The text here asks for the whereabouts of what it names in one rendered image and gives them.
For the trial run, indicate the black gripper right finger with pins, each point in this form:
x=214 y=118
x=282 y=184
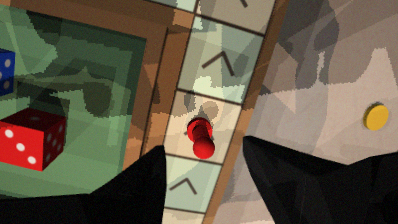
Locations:
x=299 y=188

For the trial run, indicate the blue die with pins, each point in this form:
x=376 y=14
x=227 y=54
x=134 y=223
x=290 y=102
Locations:
x=7 y=71

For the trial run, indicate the red die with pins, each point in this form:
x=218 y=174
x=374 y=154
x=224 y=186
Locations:
x=31 y=138

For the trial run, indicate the red pawn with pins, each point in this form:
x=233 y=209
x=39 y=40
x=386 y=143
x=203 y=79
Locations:
x=199 y=131

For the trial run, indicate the yellow round disc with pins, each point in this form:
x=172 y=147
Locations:
x=375 y=117

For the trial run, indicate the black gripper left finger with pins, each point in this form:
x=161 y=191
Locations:
x=135 y=196

